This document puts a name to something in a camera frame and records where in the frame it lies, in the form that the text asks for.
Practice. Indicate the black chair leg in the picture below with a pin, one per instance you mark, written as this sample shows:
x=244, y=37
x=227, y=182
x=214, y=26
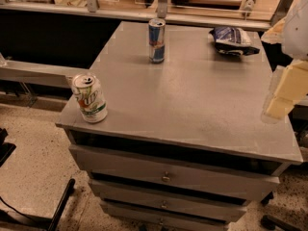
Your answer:
x=60, y=208

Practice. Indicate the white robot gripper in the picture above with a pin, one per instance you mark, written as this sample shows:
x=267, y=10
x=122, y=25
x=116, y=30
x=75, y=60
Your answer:
x=297, y=33

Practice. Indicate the blue white chip bag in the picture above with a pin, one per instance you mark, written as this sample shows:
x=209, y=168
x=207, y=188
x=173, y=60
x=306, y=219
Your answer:
x=233, y=41

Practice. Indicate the white green 7up can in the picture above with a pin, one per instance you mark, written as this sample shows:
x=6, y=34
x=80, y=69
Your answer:
x=89, y=96

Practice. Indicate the top grey drawer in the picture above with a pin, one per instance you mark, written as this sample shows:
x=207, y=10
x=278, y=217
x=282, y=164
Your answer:
x=164, y=171

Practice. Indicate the middle grey drawer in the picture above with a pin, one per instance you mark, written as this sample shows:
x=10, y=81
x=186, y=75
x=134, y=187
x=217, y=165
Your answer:
x=167, y=201

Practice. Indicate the grey drawer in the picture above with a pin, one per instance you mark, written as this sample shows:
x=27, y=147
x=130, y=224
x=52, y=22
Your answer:
x=164, y=171
x=167, y=201
x=160, y=218

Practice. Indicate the grey metal railing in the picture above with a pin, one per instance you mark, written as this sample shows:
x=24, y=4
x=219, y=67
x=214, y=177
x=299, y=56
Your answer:
x=250, y=14

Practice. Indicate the grey drawer cabinet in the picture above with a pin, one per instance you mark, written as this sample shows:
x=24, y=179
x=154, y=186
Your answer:
x=197, y=106

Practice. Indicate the bottom grey drawer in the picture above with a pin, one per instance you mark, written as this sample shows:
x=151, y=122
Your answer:
x=160, y=218

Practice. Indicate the blue silver redbull can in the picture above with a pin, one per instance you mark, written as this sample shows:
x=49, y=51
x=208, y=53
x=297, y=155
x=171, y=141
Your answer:
x=156, y=27

